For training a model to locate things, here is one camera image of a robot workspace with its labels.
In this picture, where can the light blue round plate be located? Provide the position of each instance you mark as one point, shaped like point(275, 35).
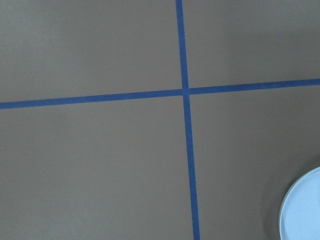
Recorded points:
point(299, 216)

